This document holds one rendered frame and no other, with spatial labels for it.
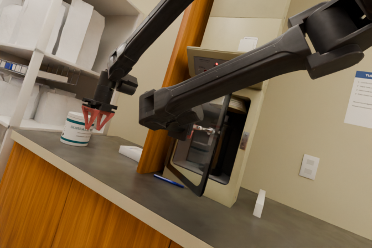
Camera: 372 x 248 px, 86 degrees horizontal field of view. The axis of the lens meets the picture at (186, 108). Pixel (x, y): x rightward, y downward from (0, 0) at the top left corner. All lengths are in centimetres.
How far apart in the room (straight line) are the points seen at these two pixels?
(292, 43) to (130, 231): 66
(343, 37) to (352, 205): 103
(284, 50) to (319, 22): 6
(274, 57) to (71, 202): 83
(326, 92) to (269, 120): 32
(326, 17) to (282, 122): 91
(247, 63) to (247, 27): 59
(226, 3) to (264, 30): 23
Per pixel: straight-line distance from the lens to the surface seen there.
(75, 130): 111
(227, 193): 86
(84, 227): 88
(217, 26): 100
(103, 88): 73
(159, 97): 45
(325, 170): 126
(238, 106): 88
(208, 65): 85
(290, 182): 126
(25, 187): 117
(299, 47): 37
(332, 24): 38
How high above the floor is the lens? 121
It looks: 3 degrees up
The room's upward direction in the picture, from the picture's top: 16 degrees clockwise
